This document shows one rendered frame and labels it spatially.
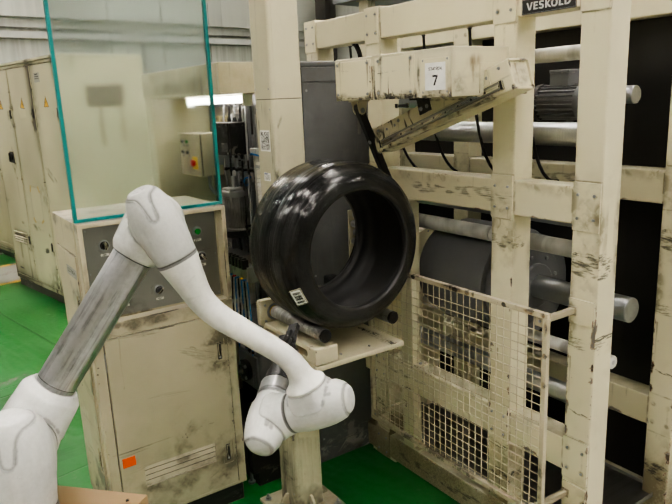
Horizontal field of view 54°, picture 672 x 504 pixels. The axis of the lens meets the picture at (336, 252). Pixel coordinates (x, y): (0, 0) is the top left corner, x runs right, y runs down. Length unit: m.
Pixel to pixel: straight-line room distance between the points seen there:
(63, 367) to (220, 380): 1.07
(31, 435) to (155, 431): 1.12
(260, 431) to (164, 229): 0.54
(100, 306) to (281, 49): 1.13
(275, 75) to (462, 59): 0.68
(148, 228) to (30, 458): 0.55
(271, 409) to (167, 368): 1.01
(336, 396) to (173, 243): 0.52
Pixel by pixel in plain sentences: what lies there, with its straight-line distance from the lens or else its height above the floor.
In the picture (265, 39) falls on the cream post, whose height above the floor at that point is 1.85.
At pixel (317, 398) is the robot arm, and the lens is 1.58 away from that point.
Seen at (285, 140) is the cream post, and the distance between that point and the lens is 2.37.
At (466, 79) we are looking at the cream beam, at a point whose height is 1.69.
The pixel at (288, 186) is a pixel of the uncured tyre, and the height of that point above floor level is 1.38.
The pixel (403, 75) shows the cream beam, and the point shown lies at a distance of 2.15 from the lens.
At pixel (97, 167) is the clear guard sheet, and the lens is 2.41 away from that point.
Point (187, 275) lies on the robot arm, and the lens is 1.54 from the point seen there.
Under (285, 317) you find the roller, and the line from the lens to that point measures 2.30.
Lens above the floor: 1.65
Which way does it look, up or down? 13 degrees down
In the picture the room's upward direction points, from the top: 2 degrees counter-clockwise
